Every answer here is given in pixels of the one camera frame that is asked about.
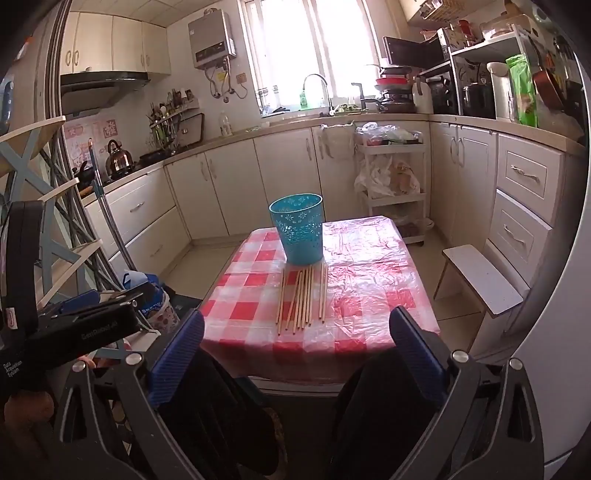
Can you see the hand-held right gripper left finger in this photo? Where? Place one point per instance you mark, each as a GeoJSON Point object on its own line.
{"type": "Point", "coordinates": [178, 357]}

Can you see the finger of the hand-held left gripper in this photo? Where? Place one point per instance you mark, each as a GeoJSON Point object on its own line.
{"type": "Point", "coordinates": [138, 291]}
{"type": "Point", "coordinates": [78, 303]}

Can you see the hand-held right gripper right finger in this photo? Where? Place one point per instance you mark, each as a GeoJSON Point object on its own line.
{"type": "Point", "coordinates": [415, 355]}

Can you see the bunch of wooden chopsticks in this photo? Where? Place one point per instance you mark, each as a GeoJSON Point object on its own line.
{"type": "Point", "coordinates": [304, 295]}

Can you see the blue perforated bucket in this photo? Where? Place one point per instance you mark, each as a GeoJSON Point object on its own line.
{"type": "Point", "coordinates": [298, 230]}

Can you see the person's left hand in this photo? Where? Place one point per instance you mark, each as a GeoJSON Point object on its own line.
{"type": "Point", "coordinates": [27, 408]}

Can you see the blue white plastic bag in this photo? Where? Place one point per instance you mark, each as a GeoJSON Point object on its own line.
{"type": "Point", "coordinates": [134, 279]}

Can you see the floral print bag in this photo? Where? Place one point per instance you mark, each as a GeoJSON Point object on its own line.
{"type": "Point", "coordinates": [164, 316]}

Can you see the black plastic box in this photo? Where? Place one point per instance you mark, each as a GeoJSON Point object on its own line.
{"type": "Point", "coordinates": [184, 300]}

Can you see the person's left leg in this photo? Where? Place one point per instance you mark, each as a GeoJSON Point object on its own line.
{"type": "Point", "coordinates": [217, 415]}

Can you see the person's leg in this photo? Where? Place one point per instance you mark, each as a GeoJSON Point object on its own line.
{"type": "Point", "coordinates": [369, 415]}
{"type": "Point", "coordinates": [217, 415]}

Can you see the person's right leg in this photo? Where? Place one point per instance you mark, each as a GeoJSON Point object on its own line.
{"type": "Point", "coordinates": [369, 415]}

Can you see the red checked plastic tablecloth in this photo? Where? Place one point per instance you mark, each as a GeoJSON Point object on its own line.
{"type": "Point", "coordinates": [360, 286]}

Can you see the white wooden stool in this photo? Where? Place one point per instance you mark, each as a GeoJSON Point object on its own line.
{"type": "Point", "coordinates": [480, 277]}

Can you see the small black pot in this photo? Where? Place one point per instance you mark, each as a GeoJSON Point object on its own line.
{"type": "Point", "coordinates": [84, 175]}

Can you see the steel kettle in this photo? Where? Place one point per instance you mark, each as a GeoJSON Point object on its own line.
{"type": "Point", "coordinates": [120, 161]}

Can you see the black wok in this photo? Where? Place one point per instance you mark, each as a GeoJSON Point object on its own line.
{"type": "Point", "coordinates": [154, 158]}

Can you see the blue white folding shelf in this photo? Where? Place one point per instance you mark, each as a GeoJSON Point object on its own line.
{"type": "Point", "coordinates": [27, 157]}

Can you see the white rolling cart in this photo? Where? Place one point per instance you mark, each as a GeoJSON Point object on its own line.
{"type": "Point", "coordinates": [392, 197]}

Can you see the black rimmed tray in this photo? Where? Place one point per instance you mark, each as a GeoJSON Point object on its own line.
{"type": "Point", "coordinates": [191, 129]}

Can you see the clear plastic bottle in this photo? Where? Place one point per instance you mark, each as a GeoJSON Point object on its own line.
{"type": "Point", "coordinates": [226, 125]}

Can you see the white base cabinets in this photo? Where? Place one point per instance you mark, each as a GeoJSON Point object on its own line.
{"type": "Point", "coordinates": [286, 175]}

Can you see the black range hood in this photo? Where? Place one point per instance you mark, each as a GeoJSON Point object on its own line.
{"type": "Point", "coordinates": [101, 85]}

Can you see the clear plastic bag with food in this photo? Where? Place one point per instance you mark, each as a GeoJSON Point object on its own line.
{"type": "Point", "coordinates": [388, 134]}

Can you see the white hanging plastic bag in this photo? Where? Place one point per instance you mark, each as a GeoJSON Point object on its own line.
{"type": "Point", "coordinates": [337, 141]}

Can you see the green dish soap bottle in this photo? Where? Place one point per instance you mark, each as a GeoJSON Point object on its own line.
{"type": "Point", "coordinates": [303, 100]}

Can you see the white cutting board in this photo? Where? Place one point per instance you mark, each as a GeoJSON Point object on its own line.
{"type": "Point", "coordinates": [422, 97]}

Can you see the stacked pots and bowls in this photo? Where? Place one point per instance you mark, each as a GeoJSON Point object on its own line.
{"type": "Point", "coordinates": [395, 97]}

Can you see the grey gas water heater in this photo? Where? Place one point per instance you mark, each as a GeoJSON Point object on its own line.
{"type": "Point", "coordinates": [210, 41]}

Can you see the black countertop appliance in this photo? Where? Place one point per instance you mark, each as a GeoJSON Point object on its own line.
{"type": "Point", "coordinates": [441, 94]}

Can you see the black cooking pot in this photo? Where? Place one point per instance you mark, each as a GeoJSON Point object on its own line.
{"type": "Point", "coordinates": [478, 99]}

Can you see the white electric kettle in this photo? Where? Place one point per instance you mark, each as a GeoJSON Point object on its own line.
{"type": "Point", "coordinates": [501, 92]}

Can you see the chrome faucet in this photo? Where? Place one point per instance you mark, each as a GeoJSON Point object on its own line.
{"type": "Point", "coordinates": [316, 76]}

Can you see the green packet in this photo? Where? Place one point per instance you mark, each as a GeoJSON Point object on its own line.
{"type": "Point", "coordinates": [521, 92]}

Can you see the kitchen window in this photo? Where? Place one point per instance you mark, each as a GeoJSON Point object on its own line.
{"type": "Point", "coordinates": [295, 46]}

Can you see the red frying pan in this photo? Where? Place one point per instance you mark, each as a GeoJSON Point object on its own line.
{"type": "Point", "coordinates": [547, 85]}

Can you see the black microwave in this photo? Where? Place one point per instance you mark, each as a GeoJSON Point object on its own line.
{"type": "Point", "coordinates": [406, 50]}

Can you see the white countertop shelf rack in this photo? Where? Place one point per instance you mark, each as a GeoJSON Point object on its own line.
{"type": "Point", "coordinates": [489, 44]}

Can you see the pink patterned wall sticker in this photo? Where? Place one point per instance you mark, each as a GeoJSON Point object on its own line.
{"type": "Point", "coordinates": [85, 143]}

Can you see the wall socket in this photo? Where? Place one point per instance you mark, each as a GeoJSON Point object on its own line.
{"type": "Point", "coordinates": [241, 78]}

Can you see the white wall cabinets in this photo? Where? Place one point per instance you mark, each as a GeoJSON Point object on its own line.
{"type": "Point", "coordinates": [111, 44]}

